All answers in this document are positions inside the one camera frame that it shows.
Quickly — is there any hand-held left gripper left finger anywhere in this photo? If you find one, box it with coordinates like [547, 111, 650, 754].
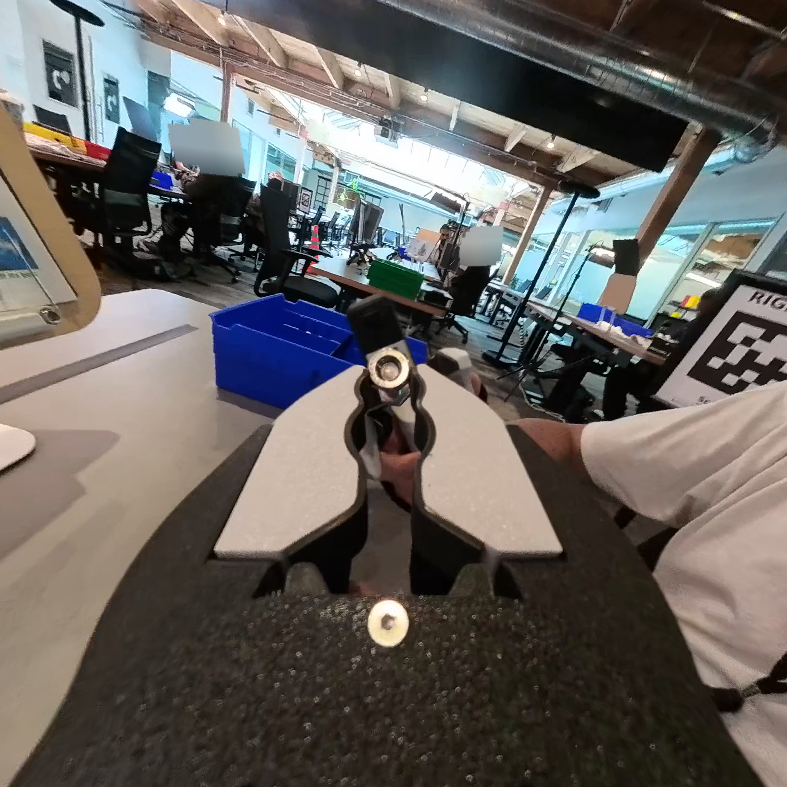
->
[213, 364, 371, 595]

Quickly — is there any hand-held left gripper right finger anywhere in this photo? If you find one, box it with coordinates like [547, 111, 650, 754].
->
[409, 364, 565, 595]

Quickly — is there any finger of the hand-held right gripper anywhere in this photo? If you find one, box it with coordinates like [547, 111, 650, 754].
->
[429, 346, 475, 386]

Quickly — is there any silver hex nut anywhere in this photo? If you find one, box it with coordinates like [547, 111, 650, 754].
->
[368, 349, 413, 394]

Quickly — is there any silver hex bolt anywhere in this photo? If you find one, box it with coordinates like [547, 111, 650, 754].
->
[376, 359, 412, 412]

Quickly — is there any blue plastic bin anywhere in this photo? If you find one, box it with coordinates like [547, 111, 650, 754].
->
[209, 293, 429, 411]
[577, 303, 655, 339]

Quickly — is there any person's right forearm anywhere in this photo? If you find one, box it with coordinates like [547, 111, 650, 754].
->
[515, 417, 589, 488]

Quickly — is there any person's right hand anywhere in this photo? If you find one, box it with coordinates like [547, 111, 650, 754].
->
[381, 429, 425, 512]

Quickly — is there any stack of green bins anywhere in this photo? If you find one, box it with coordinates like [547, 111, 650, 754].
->
[367, 257, 425, 301]

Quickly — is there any computer monitor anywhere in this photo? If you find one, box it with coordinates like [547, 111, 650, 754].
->
[349, 199, 386, 248]

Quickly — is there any black office chair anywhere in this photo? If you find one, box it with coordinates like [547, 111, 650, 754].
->
[97, 126, 163, 260]
[254, 183, 340, 309]

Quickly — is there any black pole stand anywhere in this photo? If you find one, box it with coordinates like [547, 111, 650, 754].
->
[481, 180, 601, 365]
[48, 0, 107, 143]

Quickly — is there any white t-shirt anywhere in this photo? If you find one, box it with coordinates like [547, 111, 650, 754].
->
[580, 380, 787, 787]

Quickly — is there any black ceiling screen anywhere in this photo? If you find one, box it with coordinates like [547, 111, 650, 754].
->
[209, 0, 689, 174]

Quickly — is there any white board stand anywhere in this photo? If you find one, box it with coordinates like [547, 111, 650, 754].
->
[0, 422, 37, 475]

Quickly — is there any black framed marker sign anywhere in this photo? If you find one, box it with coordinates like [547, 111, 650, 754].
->
[653, 269, 787, 411]

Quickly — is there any black badge reel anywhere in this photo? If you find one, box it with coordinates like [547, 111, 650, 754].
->
[712, 660, 787, 715]

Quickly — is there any wooden instruction board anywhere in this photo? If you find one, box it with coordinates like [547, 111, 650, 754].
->
[0, 103, 103, 353]

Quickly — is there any wooden support post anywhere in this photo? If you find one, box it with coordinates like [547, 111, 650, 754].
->
[635, 128, 721, 263]

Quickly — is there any silver ventilation duct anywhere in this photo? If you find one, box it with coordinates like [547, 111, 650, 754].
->
[381, 0, 787, 156]

